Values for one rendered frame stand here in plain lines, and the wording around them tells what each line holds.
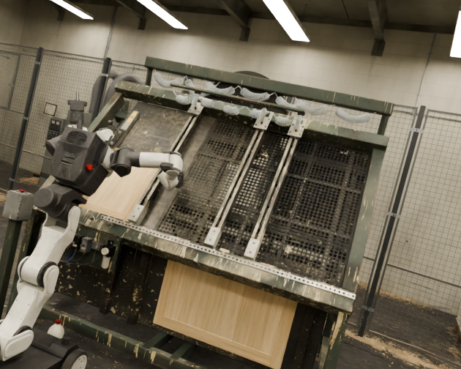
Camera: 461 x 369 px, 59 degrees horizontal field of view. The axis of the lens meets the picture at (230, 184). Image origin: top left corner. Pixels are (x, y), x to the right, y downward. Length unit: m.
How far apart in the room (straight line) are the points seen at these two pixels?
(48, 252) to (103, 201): 0.66
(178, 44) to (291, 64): 2.52
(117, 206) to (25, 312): 0.88
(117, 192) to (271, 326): 1.37
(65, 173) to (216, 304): 1.26
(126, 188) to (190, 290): 0.83
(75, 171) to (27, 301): 0.73
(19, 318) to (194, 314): 1.06
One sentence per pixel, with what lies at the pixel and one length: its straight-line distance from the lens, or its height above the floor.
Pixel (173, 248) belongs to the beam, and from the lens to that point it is 2.59.
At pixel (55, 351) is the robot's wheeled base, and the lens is 2.66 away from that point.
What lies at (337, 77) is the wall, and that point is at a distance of 7.61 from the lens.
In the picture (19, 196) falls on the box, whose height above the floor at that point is 0.91.
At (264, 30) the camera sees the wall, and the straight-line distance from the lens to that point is 8.30.
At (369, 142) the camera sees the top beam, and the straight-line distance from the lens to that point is 3.06.
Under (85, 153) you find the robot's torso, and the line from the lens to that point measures 2.36.
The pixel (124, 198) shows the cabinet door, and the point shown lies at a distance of 2.93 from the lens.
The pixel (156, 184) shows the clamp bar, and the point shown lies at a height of 1.17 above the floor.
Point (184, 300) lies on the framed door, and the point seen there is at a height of 0.47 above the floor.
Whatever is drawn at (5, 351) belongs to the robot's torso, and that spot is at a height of 0.29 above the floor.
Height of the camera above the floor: 1.45
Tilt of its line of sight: 3 degrees down
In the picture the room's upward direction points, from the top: 14 degrees clockwise
